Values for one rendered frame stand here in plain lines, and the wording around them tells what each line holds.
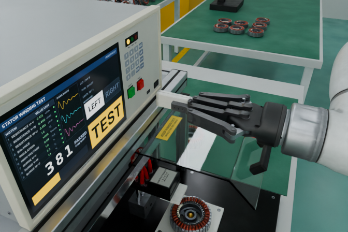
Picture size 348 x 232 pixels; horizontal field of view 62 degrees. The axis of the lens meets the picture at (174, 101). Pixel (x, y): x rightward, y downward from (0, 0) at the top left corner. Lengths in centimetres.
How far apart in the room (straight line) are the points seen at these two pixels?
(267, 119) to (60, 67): 32
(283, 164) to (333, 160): 61
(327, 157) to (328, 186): 170
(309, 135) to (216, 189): 52
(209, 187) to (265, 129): 49
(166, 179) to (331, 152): 42
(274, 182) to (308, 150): 55
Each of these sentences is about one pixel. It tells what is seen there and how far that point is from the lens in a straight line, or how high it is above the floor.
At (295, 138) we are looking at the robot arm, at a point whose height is 120.
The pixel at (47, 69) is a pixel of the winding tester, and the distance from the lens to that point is 41.
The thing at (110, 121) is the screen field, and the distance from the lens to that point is 56.
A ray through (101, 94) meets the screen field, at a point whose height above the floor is 123.
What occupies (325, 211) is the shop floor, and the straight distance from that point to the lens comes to 206.
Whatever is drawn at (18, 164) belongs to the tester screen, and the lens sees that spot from 42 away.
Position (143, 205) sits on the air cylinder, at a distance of 84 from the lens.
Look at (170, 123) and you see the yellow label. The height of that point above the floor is 107.
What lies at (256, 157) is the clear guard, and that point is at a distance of 69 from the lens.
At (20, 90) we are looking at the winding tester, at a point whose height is 131.
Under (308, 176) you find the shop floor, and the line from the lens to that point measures 222.
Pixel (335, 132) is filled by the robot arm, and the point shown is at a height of 122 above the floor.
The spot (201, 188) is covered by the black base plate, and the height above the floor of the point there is 77.
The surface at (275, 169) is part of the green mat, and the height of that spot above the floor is 75.
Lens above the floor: 149
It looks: 33 degrees down
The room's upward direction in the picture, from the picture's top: straight up
